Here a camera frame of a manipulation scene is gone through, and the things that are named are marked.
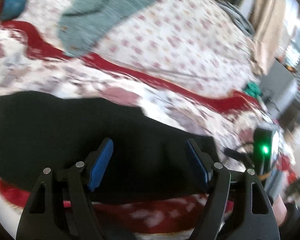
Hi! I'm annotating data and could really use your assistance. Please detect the black pants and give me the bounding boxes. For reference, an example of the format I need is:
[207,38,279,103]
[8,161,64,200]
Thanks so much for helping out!
[0,91,218,205]

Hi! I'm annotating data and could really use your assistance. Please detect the person right hand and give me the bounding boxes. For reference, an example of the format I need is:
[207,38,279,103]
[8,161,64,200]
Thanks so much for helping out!
[272,195,287,226]

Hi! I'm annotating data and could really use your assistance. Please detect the white floral bed sheet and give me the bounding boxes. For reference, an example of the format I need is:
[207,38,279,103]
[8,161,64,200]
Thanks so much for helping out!
[19,0,256,98]

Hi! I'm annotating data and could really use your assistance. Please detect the green cloth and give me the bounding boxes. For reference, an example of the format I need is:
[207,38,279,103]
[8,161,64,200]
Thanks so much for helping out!
[243,82,261,98]

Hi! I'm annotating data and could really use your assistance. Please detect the red white leaf blanket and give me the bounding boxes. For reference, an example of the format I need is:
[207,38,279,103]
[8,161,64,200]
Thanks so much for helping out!
[0,21,280,239]

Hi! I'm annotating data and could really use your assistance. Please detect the beige curtain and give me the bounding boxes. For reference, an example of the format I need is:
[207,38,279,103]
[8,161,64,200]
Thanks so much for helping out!
[250,0,286,76]

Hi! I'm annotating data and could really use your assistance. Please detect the blue plastic bag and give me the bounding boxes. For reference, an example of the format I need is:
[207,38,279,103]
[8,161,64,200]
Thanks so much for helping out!
[0,0,27,22]

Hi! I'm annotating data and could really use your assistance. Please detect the teal fleece garment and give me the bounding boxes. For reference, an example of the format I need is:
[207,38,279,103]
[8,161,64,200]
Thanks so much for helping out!
[58,0,157,57]

